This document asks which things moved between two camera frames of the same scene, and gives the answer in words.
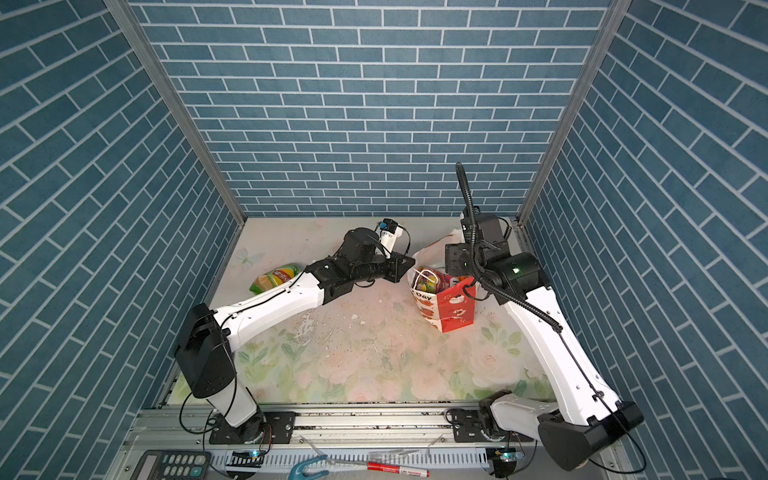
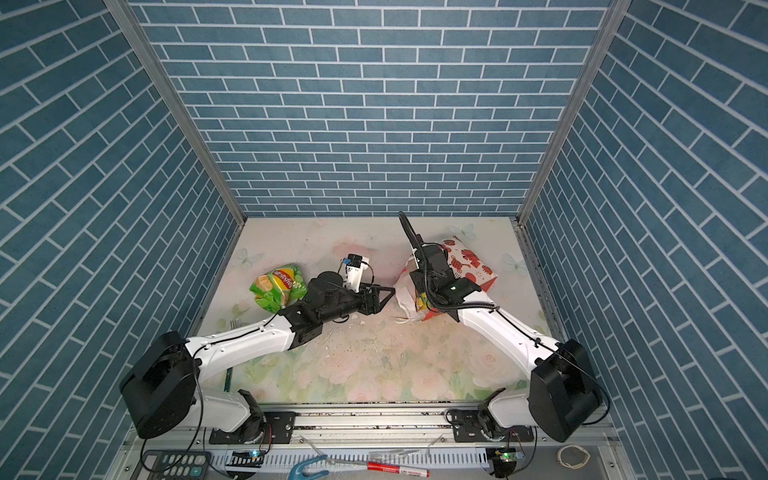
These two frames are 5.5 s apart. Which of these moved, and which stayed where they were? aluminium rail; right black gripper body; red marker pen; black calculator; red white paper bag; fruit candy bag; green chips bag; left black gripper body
Moved: red white paper bag; right black gripper body; fruit candy bag; left black gripper body
Stayed: black calculator; aluminium rail; red marker pen; green chips bag
